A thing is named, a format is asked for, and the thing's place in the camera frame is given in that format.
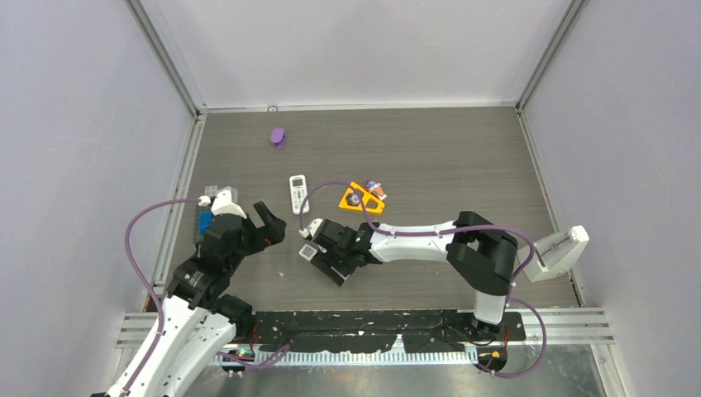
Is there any blue poker chip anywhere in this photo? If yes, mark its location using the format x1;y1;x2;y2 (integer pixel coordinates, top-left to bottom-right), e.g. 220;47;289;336
346;192;362;207

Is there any white remote control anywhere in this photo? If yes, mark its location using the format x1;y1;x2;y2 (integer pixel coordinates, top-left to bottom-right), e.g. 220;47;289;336
298;244;318;262
289;175;310;215

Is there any yellow triangular toy block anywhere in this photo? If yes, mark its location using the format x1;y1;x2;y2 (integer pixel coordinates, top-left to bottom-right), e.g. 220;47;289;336
337;182;385;215

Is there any small red blue figurine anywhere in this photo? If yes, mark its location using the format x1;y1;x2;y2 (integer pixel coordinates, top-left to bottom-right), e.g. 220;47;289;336
365;179;387;201

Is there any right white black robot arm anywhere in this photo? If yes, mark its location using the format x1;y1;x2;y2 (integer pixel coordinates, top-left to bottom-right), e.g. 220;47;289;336
299;211;517;340

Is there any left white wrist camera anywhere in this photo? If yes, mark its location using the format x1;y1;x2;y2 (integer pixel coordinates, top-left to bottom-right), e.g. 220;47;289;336
198;186;247;218

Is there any blue lego brick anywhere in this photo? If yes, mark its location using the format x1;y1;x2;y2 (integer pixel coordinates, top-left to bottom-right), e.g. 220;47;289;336
198;211;214;235

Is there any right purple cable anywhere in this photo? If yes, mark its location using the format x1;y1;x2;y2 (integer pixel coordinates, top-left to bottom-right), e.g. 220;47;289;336
298;181;547;379

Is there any grey lego baseplate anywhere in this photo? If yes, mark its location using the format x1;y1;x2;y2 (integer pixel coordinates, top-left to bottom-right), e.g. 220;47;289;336
193;207;213;244

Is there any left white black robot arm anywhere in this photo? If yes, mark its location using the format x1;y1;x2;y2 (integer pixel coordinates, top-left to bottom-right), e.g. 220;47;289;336
104;191;287;396

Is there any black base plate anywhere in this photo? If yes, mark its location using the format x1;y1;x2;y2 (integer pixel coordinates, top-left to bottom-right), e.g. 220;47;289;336
231;309;526;354

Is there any purple plastic cap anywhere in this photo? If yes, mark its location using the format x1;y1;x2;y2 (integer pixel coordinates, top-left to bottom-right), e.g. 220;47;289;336
269;127;286;149

